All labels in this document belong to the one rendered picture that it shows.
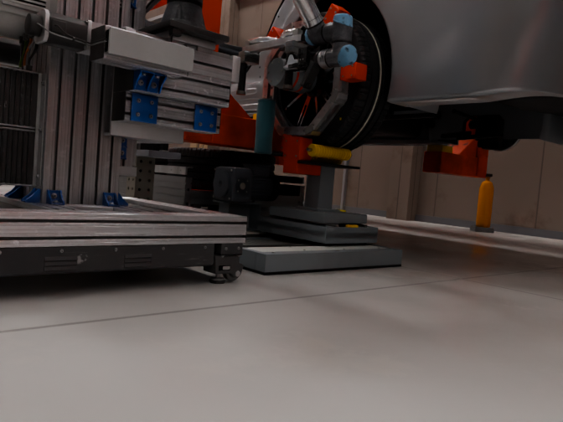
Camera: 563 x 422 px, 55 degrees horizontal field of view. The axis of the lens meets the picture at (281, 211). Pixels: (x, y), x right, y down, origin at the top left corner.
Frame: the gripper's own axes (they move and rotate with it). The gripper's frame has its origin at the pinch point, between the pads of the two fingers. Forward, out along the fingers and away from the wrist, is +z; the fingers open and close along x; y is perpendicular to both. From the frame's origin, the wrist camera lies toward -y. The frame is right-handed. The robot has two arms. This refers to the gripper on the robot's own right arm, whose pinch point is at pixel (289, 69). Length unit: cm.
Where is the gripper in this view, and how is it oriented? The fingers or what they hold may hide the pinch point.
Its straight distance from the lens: 237.9
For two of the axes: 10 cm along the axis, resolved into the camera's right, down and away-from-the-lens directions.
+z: -6.5, -1.0, 7.5
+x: -7.6, -0.3, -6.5
